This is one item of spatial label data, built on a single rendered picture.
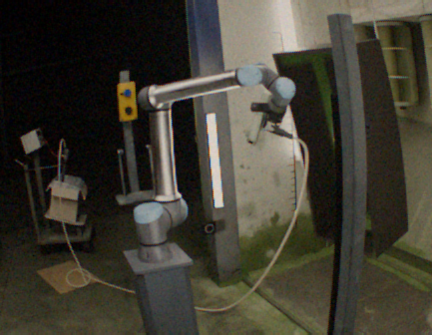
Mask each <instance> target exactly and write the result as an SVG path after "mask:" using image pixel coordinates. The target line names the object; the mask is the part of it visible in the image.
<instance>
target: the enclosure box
mask: <svg viewBox="0 0 432 335"><path fill-rule="evenodd" d="M355 41H356V40H355ZM356 49H357V56H358V65H359V74H360V76H361V86H362V97H363V111H364V113H369V114H370V128H371V139H369V140H366V178H367V195H366V216H365V240H364V251H363V255H364V254H365V255H367V256H369V257H371V258H375V259H377V258H378V257H379V256H380V255H381V254H382V253H383V252H384V251H385V250H387V249H388V248H389V247H391V246H392V245H393V244H394V243H395V242H396V241H397V240H398V239H400V237H402V236H403V235H404V234H405V233H406V232H407V231H408V230H409V228H408V211H407V207H408V206H407V195H406V183H405V171H404V165H403V154H402V148H401V142H400V135H399V127H398V121H397V116H396V111H395V106H394V102H393V96H392V90H391V84H390V81H389V78H388V73H387V68H386V64H385V61H384V56H383V51H382V49H381V46H380V40H379V39H377V38H376V39H370V40H369V39H367V40H358V41H356ZM271 55H272V59H273V62H274V64H275V67H276V70H277V74H278V75H279V76H280V77H283V78H286V79H289V80H290V81H291V82H292V83H294V85H295V92H294V96H293V98H292V99H291V100H290V101H289V105H288V108H287V109H288V112H289V117H290V121H291V125H292V130H293V134H294V137H295V138H297V139H300V140H302V141H303V142H304V143H305V145H306V148H307V152H308V173H307V182H306V192H307V196H308V201H309V205H310V207H309V208H310V212H311V217H312V224H313V229H314V236H315V238H319V239H321V240H323V241H324V240H326V241H327V242H330V243H334V241H335V231H334V230H335V213H336V204H335V191H336V178H335V151H334V139H333V131H332V124H331V114H332V109H331V99H330V94H335V95H336V94H338V91H337V89H336V77H335V67H334V62H333V56H332V47H331V43H328V44H327V43H325V44H318V45H315V44H314V45H310V46H309V45H308V46H305V47H301V48H295V49H293V50H292V49H290V50H287V51H282V52H279V53H277V52H276V53H274V54H271ZM296 146H297V150H298V154H299V159H300V163H301V167H302V171H303V176H304V173H305V148H304V147H303V145H302V144H300V143H298V142H296Z"/></svg>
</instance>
